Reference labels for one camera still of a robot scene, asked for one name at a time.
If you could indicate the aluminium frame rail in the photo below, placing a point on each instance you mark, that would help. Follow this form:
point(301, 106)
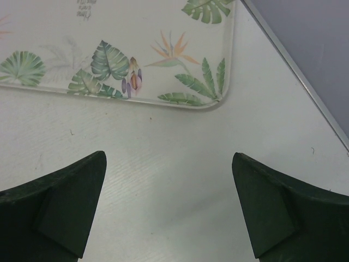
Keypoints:
point(312, 37)

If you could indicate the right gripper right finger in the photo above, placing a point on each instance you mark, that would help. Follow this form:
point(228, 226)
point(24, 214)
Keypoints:
point(288, 219)

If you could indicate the floral serving tray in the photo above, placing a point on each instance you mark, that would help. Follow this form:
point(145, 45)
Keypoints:
point(174, 53)

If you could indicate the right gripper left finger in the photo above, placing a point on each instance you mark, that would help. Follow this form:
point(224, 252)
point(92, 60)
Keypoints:
point(50, 218)

